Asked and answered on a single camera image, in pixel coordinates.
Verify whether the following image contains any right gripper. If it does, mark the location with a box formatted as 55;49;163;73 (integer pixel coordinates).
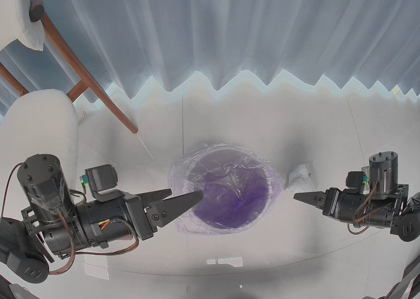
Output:
323;187;362;223

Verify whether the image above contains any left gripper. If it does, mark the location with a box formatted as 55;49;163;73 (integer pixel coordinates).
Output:
77;188;205;248

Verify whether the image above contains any crumpled white paper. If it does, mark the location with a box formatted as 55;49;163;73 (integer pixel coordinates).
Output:
287;161;312;191

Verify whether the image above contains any white cushioned wooden chair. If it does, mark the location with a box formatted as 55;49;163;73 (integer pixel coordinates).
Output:
0;0;138;200

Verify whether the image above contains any white curtain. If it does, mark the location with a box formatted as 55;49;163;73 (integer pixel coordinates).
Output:
0;0;420;118

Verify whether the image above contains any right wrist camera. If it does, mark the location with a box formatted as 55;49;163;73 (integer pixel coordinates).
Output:
346;171;367;194

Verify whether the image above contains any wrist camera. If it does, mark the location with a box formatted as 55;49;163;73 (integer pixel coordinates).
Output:
80;164;128;207
346;171;367;194

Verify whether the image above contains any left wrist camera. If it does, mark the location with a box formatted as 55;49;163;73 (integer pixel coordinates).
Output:
80;164;128;207

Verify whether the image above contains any black cable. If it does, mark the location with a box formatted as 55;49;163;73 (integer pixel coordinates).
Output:
5;163;27;219

